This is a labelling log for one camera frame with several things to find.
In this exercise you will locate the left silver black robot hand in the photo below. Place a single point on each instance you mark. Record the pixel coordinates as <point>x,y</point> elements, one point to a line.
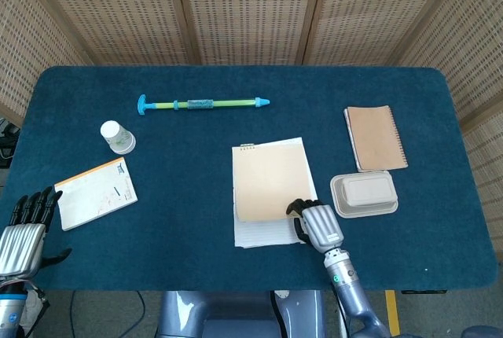
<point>21,243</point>

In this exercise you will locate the white notepad orange edge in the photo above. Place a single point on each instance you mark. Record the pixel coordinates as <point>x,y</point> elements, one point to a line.
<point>94,194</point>

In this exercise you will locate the brown spiral notebook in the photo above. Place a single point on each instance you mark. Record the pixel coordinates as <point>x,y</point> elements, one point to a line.
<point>375,137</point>

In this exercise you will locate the blue green toy water pump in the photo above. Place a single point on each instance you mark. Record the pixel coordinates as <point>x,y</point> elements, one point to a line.
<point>200,104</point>

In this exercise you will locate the grey blue robot torso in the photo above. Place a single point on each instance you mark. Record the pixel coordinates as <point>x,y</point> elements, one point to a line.
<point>236,314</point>

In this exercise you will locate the yellow floor tape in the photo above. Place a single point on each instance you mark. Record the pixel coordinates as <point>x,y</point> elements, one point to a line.
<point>392,306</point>

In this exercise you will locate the woven bamboo screen panel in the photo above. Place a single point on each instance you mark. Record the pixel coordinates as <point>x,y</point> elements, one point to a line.
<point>479,78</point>
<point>247,8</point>
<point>118,8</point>
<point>23,39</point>
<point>373,8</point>

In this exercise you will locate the white paper cup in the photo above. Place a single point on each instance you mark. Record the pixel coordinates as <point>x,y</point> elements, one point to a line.
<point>116,137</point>

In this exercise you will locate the beige pulp food container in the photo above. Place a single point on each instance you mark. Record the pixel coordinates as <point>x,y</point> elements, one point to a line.
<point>365,194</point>

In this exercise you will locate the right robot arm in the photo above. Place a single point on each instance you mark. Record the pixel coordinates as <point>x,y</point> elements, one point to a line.
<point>346,287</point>

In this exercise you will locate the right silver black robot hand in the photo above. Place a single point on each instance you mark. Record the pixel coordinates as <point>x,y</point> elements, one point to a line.
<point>320,226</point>

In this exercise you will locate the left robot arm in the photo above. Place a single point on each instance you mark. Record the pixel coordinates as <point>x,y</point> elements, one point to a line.
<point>9,310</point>

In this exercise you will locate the black equipment behind table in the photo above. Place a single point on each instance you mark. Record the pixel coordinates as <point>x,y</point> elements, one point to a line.
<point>6,137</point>

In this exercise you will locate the large beige notepad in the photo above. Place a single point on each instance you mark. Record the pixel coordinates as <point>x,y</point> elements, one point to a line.
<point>267,181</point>

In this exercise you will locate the dark blue felt table mat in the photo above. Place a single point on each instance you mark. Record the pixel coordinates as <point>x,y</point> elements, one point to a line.
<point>177,196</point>

